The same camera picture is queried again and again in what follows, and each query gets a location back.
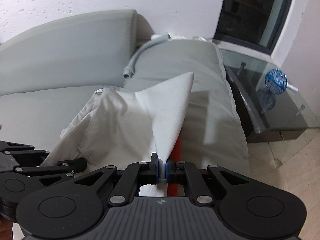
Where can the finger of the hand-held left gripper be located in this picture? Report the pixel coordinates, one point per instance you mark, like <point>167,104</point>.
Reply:
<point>57,167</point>
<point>30,156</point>

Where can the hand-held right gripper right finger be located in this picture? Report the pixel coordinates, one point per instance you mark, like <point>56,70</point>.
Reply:
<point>168,173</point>

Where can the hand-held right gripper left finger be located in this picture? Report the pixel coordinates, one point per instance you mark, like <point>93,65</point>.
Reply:
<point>155,172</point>

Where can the white hooded sweatshirt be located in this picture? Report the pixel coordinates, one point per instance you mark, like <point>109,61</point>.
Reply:
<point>112,125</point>

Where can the red garment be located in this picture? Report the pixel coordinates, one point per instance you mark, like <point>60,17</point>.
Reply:
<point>177,150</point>

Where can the grey throw pillow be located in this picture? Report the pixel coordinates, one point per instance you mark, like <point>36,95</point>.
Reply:
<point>212,105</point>

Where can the grey sofa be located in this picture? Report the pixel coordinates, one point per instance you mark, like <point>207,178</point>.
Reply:
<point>62,50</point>

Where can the glass side table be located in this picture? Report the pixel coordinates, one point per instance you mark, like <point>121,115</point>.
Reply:
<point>287,110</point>

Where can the blue mesh ball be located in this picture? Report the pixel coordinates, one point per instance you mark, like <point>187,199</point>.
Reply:
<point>276,80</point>

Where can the dark window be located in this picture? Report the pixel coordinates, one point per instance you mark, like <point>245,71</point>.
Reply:
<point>250,12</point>

